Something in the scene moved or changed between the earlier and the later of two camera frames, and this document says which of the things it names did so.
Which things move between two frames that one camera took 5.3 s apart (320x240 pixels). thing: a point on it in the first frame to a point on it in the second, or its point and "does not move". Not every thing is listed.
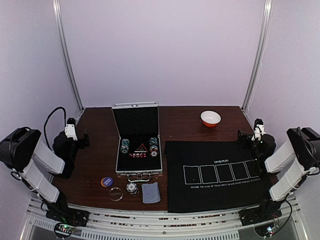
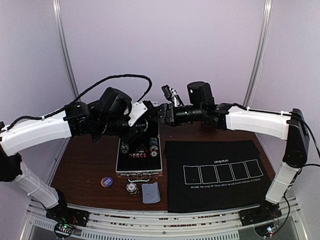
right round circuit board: x=265 y=231 does not move
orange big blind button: x=101 y=183 does not move
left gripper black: x=86 y=143 to x=128 y=138
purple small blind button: x=108 y=181 does not move
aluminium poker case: x=138 y=153 does not move
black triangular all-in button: x=141 y=149 does not move
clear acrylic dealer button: x=115 y=194 to x=141 y=124
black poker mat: x=208 y=175 does not move
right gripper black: x=243 y=137 to x=169 y=114
